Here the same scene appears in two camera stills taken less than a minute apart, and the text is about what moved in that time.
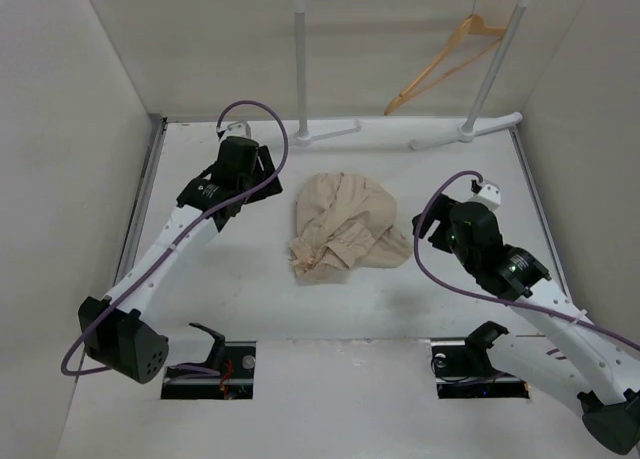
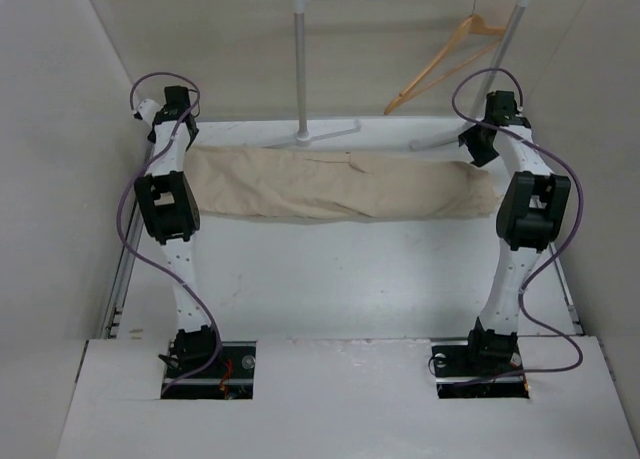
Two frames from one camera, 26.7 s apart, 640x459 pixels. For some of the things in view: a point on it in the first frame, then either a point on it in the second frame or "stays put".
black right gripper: [439, 209] to [480, 157]
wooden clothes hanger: [473, 24] stays put
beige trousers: [344, 221] to [292, 182]
